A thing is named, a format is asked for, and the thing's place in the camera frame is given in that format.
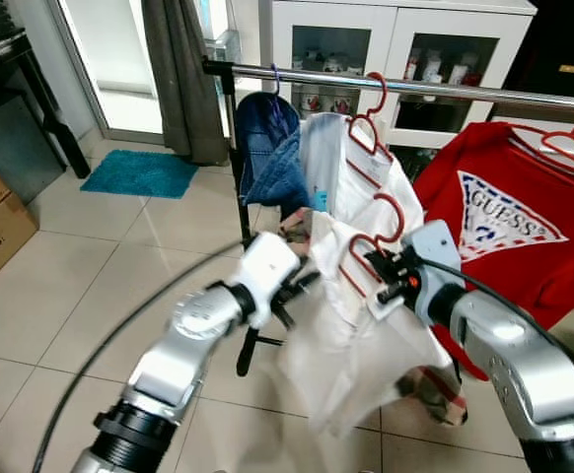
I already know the blue denim garment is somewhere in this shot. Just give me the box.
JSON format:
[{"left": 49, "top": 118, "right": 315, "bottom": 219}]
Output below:
[{"left": 238, "top": 92, "right": 314, "bottom": 221}]

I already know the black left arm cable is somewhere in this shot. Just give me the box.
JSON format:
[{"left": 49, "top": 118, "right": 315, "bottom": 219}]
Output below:
[{"left": 31, "top": 236, "right": 253, "bottom": 473}]

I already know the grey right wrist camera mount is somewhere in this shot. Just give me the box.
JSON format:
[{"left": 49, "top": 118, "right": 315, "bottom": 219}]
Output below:
[{"left": 405, "top": 220, "right": 466, "bottom": 326}]

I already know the black desk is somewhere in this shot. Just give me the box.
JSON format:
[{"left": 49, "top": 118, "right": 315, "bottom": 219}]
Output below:
[{"left": 0, "top": 30, "right": 93, "bottom": 204}]

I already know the black speaker cabinet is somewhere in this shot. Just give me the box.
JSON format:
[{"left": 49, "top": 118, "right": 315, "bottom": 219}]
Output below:
[{"left": 504, "top": 0, "right": 574, "bottom": 100}]

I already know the printed cardboard box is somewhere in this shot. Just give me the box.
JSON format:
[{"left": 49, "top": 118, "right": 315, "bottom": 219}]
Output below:
[{"left": 0, "top": 192, "right": 39, "bottom": 289}]

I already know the teal floor rug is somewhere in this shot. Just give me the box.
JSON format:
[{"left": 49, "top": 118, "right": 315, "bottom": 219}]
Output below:
[{"left": 80, "top": 150, "right": 199, "bottom": 201}]

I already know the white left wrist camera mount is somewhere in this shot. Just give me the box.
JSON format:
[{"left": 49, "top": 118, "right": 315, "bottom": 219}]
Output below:
[{"left": 233, "top": 232, "right": 303, "bottom": 318}]

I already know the dark grey curtain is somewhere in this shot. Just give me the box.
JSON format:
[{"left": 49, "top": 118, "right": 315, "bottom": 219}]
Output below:
[{"left": 141, "top": 0, "right": 231, "bottom": 167}]

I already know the white polo shirt checked trim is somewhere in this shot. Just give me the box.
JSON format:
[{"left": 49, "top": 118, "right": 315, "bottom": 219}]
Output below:
[{"left": 275, "top": 207, "right": 470, "bottom": 440}]

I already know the white glass-door cabinet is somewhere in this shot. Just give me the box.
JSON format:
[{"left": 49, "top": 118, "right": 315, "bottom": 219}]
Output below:
[{"left": 257, "top": 0, "right": 540, "bottom": 155}]

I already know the white shirt with blue print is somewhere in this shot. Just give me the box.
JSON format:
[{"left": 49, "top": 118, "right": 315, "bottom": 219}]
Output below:
[{"left": 300, "top": 111, "right": 426, "bottom": 247}]

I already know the chrome clothes rail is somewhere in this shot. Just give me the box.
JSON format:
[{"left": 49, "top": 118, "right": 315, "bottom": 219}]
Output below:
[{"left": 203, "top": 59, "right": 574, "bottom": 115}]

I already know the red logo t-shirt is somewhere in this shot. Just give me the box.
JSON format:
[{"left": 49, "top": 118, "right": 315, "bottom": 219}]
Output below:
[{"left": 410, "top": 120, "right": 574, "bottom": 381}]

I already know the red plastic hanger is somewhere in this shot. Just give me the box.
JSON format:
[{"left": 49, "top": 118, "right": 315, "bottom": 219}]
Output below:
[
  {"left": 338, "top": 192, "right": 412, "bottom": 303},
  {"left": 509, "top": 94, "right": 574, "bottom": 184},
  {"left": 346, "top": 71, "right": 396, "bottom": 194}
]

